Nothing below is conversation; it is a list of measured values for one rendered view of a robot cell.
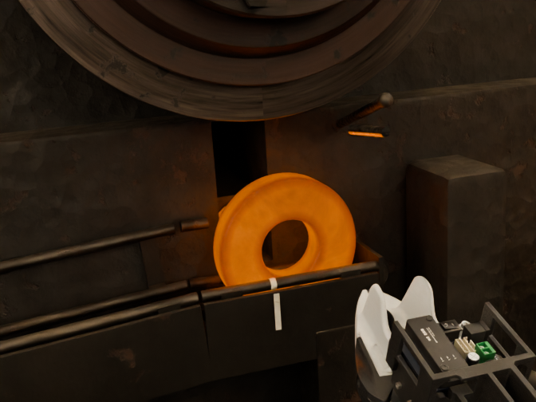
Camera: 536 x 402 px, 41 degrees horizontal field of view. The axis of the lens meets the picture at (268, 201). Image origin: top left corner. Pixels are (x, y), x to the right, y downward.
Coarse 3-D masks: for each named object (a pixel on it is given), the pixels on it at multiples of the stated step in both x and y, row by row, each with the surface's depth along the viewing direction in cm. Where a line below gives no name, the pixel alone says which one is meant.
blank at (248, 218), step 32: (256, 192) 72; (288, 192) 73; (320, 192) 74; (224, 224) 72; (256, 224) 73; (320, 224) 75; (352, 224) 76; (224, 256) 72; (256, 256) 73; (320, 256) 76; (352, 256) 77
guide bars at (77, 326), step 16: (320, 272) 74; (336, 272) 74; (352, 272) 75; (368, 272) 76; (384, 272) 76; (224, 288) 71; (240, 288) 72; (256, 288) 72; (160, 304) 70; (176, 304) 70; (192, 304) 70; (96, 320) 68; (112, 320) 68; (128, 320) 69; (32, 336) 66; (48, 336) 67; (64, 336) 67; (0, 352) 66
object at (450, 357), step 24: (408, 336) 45; (432, 336) 44; (456, 336) 46; (480, 336) 46; (408, 360) 45; (432, 360) 43; (456, 360) 43; (480, 360) 44; (504, 360) 42; (528, 360) 43; (408, 384) 45; (432, 384) 41; (456, 384) 43; (480, 384) 42; (504, 384) 43; (528, 384) 41
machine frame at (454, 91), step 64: (0, 0) 72; (448, 0) 88; (512, 0) 90; (0, 64) 74; (64, 64) 76; (448, 64) 90; (512, 64) 92; (0, 128) 75; (64, 128) 76; (128, 128) 74; (192, 128) 76; (256, 128) 82; (320, 128) 80; (448, 128) 86; (512, 128) 88; (0, 192) 72; (64, 192) 74; (128, 192) 76; (192, 192) 78; (384, 192) 85; (512, 192) 91; (0, 256) 73; (128, 256) 77; (192, 256) 79; (384, 256) 87; (512, 256) 93; (0, 320) 75; (512, 320) 96; (256, 384) 86
